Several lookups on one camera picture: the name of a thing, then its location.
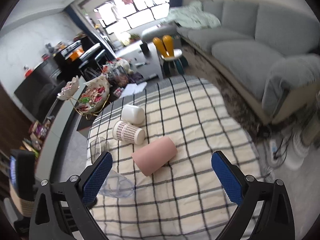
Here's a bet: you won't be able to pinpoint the pink plastic cup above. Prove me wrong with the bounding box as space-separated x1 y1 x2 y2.
132 137 177 177

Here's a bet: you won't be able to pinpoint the plaid checkered table cloth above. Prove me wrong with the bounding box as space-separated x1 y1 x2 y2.
86 74 266 240

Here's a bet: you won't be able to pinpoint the plain white plastic cup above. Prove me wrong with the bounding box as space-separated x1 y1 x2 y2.
121 105 145 125

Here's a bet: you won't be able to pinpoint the two-tier snack bowl stand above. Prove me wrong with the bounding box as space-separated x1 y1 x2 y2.
57 75 110 120

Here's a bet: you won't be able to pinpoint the grey sectional sofa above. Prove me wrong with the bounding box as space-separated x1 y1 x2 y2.
141 0 320 126

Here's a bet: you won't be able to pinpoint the snack bags on cabinet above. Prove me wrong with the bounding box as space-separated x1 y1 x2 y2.
22 119 52 159

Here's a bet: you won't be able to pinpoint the black upright piano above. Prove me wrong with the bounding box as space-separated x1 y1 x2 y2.
53 36 107 82

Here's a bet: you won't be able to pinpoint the light green blanket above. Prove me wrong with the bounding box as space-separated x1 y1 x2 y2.
162 0 221 29

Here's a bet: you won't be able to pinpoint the glass jar of nuts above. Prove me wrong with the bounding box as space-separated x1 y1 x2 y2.
111 66 129 88

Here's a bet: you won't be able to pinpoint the white paper sheets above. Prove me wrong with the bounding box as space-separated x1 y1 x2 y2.
120 82 148 98

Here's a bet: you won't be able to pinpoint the black coffee table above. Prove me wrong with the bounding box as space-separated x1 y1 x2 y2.
76 41 164 139

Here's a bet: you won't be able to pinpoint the black remote control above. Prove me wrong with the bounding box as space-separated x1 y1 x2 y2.
136 74 158 85

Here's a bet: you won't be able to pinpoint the patterned white paper cup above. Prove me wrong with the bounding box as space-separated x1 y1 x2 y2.
112 120 145 145

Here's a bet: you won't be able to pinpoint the clear plastic measuring bottle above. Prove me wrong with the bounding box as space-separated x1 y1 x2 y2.
99 170 134 198

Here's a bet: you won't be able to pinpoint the blue window curtain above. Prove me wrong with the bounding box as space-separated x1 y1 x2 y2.
64 4 116 61

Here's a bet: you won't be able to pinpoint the white low tv cabinet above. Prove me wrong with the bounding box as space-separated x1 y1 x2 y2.
35 74 87 183

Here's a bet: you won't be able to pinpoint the black flat television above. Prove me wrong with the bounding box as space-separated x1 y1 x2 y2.
14 59 66 122

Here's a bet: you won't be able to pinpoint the square grey glass cup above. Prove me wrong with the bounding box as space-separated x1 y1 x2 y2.
90 137 109 163

